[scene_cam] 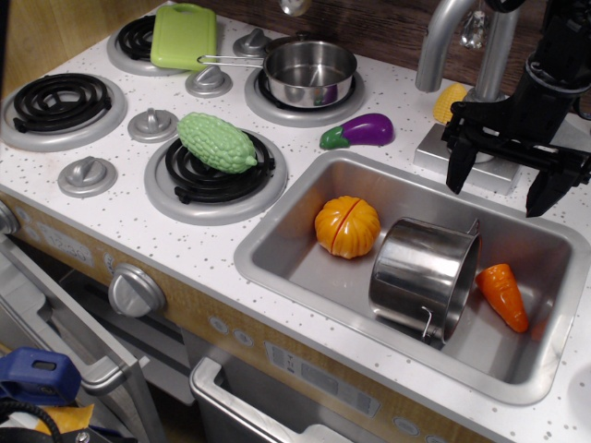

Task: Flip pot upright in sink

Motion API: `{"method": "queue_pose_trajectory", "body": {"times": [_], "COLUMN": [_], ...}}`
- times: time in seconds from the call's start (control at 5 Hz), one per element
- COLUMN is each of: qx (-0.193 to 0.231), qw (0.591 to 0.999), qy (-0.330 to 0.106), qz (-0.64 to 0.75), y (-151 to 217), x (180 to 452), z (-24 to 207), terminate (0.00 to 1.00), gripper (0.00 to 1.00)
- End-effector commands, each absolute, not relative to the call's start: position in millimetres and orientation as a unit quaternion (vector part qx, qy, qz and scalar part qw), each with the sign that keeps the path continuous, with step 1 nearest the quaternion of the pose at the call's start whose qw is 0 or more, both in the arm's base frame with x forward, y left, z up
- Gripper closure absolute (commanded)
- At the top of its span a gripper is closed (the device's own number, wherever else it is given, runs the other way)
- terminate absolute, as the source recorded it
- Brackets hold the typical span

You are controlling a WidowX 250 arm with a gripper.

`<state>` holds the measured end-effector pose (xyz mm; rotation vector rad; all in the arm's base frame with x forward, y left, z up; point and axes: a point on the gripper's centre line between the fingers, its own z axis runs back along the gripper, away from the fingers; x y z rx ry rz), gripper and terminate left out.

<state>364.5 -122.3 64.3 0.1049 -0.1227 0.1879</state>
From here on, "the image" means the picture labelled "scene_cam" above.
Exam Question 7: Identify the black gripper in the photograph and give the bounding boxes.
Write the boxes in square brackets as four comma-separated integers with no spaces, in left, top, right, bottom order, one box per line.
[442,77,590,218]

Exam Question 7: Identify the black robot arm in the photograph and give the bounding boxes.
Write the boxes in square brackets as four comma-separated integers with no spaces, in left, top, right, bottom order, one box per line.
[442,1,590,217]

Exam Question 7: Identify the silver sink basin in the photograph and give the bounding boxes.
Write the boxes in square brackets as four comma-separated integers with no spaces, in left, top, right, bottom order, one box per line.
[235,150,590,405]

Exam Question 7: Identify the steel pot lying sideways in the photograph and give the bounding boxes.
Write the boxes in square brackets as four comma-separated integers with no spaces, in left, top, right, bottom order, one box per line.
[368,218,481,345]

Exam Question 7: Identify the yellow toy corn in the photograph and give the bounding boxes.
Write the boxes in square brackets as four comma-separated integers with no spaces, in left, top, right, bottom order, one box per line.
[432,83,467,125]

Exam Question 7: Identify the orange toy carrot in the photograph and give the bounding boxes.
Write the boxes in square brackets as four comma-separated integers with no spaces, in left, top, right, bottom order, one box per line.
[475,263,529,333]

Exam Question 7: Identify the purple toy eggplant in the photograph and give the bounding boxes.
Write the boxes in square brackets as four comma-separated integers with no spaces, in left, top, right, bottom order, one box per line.
[320,113,395,150]

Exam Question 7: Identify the silver toy faucet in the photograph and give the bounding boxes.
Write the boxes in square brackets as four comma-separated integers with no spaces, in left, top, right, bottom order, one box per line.
[413,0,525,197]

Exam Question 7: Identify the hanging clear crystal ornament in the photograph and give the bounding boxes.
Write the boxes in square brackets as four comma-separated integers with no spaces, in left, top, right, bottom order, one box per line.
[460,9,488,50]

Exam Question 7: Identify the orange toy pumpkin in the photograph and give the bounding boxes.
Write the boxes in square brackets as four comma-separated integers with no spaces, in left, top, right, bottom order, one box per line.
[314,196,381,259]

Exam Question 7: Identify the back right black burner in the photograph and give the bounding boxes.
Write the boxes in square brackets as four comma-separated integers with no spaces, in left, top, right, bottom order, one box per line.
[244,70,366,128]

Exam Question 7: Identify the black burner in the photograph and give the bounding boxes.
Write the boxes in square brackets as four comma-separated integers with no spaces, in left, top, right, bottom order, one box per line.
[244,70,366,128]
[1,73,127,152]
[107,15,184,77]
[144,132,287,226]

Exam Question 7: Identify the hanging silver spoon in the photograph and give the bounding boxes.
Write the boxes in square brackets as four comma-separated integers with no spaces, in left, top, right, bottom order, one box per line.
[278,0,312,18]

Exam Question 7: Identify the silver stove knob back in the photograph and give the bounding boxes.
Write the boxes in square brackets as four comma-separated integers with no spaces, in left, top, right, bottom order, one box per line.
[233,28,271,58]

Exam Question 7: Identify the silver stove knob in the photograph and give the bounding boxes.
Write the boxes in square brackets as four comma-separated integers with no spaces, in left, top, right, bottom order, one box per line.
[127,108,178,143]
[57,156,118,198]
[233,28,271,58]
[185,66,233,99]

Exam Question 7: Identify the green toy bitter gourd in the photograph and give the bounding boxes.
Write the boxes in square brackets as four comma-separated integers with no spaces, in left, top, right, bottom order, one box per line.
[177,113,258,174]

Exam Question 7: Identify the silver stove knob upper middle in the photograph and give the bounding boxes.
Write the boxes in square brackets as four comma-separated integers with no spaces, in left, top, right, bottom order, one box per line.
[185,66,233,99]

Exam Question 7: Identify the front right black burner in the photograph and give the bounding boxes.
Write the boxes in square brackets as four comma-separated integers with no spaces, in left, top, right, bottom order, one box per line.
[144,132,287,226]

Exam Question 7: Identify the green plastic cutting board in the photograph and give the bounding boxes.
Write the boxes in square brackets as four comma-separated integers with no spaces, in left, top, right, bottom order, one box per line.
[151,3,217,71]

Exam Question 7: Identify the silver stove knob lower middle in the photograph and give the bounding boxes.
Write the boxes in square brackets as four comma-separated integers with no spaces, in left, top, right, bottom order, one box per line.
[127,108,178,143]

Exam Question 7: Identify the silver oven dial knob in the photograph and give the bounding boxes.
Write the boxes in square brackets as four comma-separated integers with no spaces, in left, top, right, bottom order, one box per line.
[108,263,166,317]

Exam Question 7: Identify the back left black burner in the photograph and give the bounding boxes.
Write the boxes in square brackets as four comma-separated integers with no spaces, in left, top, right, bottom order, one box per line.
[107,15,184,77]

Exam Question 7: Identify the silver stove knob front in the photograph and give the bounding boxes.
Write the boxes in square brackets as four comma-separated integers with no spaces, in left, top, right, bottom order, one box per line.
[57,156,118,198]

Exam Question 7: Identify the front left black burner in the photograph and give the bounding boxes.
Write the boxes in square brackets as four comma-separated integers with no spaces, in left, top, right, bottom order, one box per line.
[1,73,127,152]

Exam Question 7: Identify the silver dial knob left edge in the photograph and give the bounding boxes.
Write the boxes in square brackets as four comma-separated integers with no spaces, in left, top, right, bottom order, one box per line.
[0,201,20,234]

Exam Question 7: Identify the blue clamp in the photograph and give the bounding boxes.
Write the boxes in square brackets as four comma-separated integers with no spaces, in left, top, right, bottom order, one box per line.
[1,347,81,406]

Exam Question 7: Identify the steel saucepan with handle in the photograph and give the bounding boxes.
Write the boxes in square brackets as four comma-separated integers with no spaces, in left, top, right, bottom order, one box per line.
[198,40,357,100]

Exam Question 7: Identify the grey dishwasher door with handle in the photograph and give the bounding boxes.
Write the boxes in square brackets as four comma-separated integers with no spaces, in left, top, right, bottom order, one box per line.
[189,355,356,443]

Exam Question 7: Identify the grey oven door with handle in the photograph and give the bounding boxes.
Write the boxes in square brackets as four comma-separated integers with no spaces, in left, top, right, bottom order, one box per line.
[1,235,167,442]

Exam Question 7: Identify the black cable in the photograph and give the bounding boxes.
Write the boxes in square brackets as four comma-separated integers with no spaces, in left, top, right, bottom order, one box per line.
[0,399,64,443]

